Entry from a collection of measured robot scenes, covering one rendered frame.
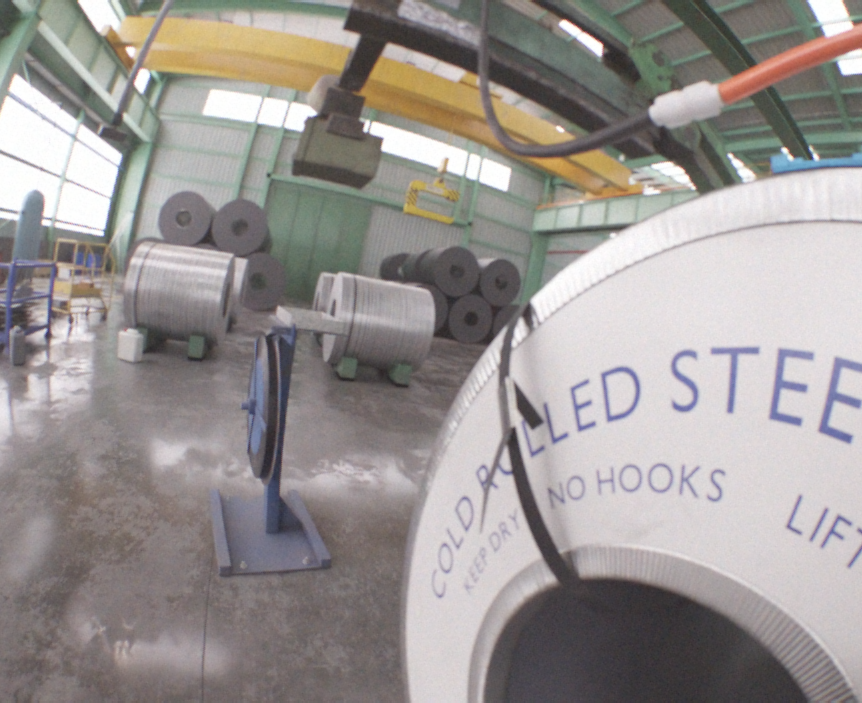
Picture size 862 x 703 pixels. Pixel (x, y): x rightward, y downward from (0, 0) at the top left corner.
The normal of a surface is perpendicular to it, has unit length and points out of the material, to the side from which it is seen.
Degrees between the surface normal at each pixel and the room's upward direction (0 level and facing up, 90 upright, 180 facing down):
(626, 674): 44
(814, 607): 90
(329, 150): 92
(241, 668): 0
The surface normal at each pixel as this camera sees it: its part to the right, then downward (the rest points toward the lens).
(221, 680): 0.20, -0.97
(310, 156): 0.36, 0.23
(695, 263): -0.91, -0.14
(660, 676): 0.37, -0.71
